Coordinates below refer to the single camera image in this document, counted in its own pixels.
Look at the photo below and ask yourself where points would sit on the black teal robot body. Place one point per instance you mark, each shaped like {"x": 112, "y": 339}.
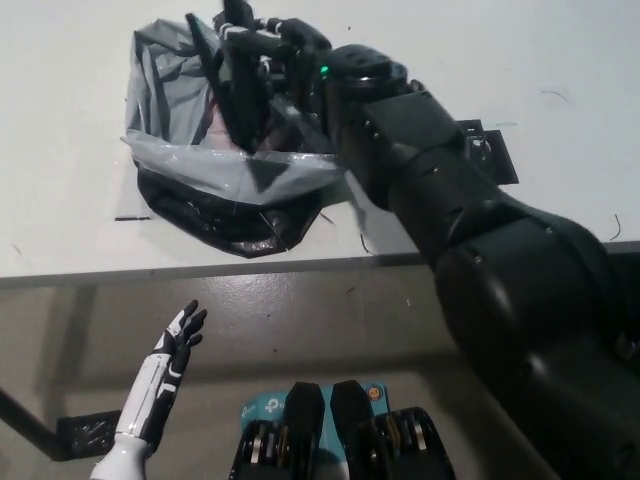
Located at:
{"x": 345, "y": 450}

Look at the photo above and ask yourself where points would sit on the pink crumpled item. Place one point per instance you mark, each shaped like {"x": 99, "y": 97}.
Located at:
{"x": 217, "y": 127}

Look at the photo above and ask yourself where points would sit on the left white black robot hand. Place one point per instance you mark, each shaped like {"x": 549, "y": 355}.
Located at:
{"x": 160, "y": 385}

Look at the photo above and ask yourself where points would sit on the grey and black plastic bag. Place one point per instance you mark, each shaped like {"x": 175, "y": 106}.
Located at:
{"x": 200, "y": 170}

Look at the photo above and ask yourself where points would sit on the black floor tape patch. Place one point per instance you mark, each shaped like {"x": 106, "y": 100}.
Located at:
{"x": 85, "y": 435}

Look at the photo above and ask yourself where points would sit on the short black tape strip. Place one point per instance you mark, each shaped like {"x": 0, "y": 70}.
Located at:
{"x": 132, "y": 217}

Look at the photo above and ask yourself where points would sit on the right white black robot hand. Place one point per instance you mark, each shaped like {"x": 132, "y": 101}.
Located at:
{"x": 295, "y": 60}

